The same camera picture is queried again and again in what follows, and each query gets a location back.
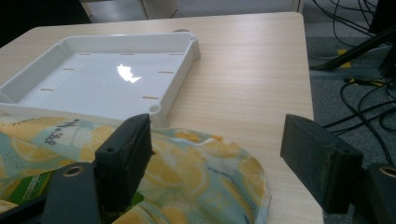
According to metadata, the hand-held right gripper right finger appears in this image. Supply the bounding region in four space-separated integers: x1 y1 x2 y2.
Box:
279 113 364 215

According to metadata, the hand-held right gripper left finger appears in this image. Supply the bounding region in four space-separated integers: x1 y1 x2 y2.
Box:
94 113 156 215

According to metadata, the lemon print cloth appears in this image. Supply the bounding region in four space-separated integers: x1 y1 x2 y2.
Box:
0 115 273 224

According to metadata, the white plastic tray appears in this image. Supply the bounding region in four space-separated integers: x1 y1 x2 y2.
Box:
0 31 202 129

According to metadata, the yellow tape piece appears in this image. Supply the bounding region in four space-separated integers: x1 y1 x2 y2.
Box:
336 49 353 68

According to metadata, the black stand leg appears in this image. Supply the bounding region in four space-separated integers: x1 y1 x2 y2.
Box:
309 27 396 72

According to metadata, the white cabinet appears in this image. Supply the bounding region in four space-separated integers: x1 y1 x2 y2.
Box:
78 0 305 24

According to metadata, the black floor cable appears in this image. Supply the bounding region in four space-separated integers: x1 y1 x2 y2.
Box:
311 0 379 49
323 77 396 166

